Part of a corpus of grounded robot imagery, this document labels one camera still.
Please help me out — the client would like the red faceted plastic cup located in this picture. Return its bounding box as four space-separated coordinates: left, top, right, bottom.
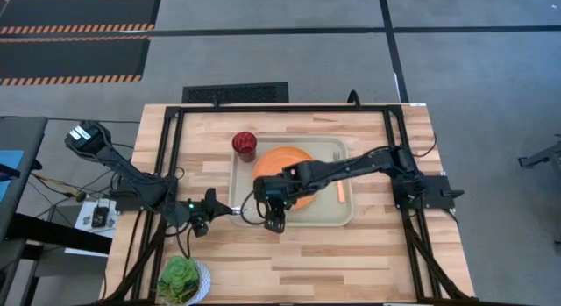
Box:
231 130 259 164

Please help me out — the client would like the grey stand leg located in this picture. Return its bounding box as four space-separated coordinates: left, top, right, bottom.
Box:
517 136 561 172

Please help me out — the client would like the orange plate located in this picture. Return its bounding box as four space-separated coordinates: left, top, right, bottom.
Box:
252 146 318 211

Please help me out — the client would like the black mat with striped edge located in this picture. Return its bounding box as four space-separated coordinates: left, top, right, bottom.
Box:
0 35 152 88
0 0 163 36

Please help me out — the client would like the blue panel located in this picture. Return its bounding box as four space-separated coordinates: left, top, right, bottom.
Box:
0 148 25 203

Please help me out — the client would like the black aluminium table frame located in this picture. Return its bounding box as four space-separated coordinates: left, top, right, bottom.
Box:
99 103 475 305

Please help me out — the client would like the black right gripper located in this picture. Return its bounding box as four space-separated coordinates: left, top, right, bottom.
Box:
252 161 317 234

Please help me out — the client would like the black floor vent grille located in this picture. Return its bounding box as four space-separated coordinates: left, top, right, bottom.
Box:
181 81 290 104

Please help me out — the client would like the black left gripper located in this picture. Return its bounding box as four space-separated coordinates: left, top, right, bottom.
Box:
183 187 236 226

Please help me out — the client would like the small black electronic device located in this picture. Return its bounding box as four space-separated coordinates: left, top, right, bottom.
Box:
90 205 110 230

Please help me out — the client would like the green succulent plant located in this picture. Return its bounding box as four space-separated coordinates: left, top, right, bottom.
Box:
156 254 201 306

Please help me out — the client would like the white paper sheet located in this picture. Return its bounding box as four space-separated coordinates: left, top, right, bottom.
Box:
64 197 119 258

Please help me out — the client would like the beige plastic tray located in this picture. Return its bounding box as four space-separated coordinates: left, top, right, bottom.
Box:
228 135 355 229

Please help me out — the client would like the white plant pot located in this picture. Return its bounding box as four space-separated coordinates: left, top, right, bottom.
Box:
182 260 213 306

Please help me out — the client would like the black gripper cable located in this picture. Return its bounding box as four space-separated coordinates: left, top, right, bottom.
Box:
238 189 266 227

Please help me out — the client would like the grey desk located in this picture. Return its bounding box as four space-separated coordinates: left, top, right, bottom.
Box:
0 116 49 241

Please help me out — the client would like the fork with orange handle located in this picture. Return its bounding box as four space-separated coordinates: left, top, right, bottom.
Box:
331 150 348 204

